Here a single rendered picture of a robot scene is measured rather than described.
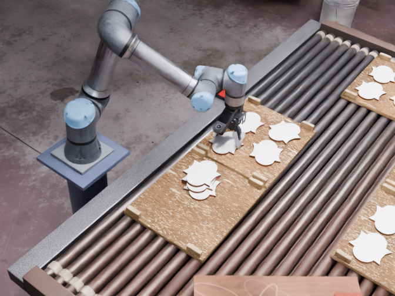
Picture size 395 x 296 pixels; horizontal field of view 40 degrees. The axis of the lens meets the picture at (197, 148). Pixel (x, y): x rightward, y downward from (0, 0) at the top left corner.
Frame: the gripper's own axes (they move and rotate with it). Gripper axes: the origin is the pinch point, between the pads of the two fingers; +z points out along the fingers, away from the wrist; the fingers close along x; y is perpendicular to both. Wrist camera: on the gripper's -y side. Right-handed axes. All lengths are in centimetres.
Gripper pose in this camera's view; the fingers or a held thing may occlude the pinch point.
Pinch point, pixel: (226, 143)
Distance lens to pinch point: 223.8
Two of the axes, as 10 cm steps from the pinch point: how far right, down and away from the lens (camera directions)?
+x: -8.1, -4.3, 4.0
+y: 5.9, -5.2, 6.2
